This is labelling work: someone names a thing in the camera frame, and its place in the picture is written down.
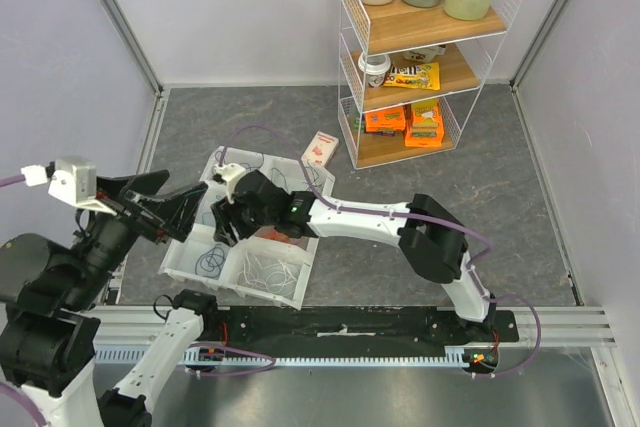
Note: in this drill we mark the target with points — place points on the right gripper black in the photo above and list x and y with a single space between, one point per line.
233 220

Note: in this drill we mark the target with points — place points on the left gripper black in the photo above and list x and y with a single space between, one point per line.
174 214

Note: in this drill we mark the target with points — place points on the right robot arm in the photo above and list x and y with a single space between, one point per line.
433 242

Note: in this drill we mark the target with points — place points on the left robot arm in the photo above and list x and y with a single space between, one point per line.
47 345

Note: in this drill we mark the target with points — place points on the white compartment tray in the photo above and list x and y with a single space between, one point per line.
269 265

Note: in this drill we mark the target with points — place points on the small white pink box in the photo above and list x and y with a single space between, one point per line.
321 149

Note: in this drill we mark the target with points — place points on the orange box left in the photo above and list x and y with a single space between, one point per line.
388 119

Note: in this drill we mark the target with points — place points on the white paper cup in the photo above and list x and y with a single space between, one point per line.
375 68

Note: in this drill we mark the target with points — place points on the orange box stack right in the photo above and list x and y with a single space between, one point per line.
424 124

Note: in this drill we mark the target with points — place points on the yellow candy bag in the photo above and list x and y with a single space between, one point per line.
420 76

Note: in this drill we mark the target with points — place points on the white yoghurt cup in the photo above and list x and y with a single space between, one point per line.
424 54

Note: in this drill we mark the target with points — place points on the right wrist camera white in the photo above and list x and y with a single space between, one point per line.
229 175

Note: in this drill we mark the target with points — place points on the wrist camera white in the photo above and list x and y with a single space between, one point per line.
71 180
229 175

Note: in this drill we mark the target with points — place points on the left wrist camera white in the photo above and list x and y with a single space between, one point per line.
71 180

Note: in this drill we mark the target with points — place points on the white wire shelf rack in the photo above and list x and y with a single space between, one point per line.
471 51

